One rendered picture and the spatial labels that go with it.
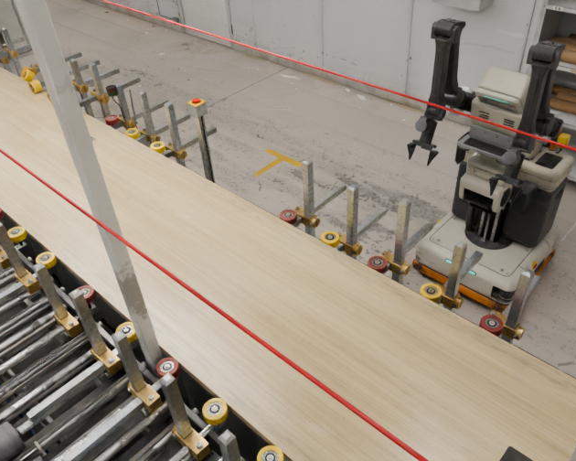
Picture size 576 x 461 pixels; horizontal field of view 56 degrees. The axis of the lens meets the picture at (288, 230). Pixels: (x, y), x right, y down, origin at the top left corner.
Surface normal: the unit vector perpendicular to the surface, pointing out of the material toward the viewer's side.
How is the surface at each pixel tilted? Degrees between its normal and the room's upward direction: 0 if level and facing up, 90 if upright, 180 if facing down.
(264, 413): 0
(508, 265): 0
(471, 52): 90
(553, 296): 0
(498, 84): 42
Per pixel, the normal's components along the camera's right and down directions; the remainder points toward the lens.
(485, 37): -0.68, 0.50
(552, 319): -0.06, -0.77
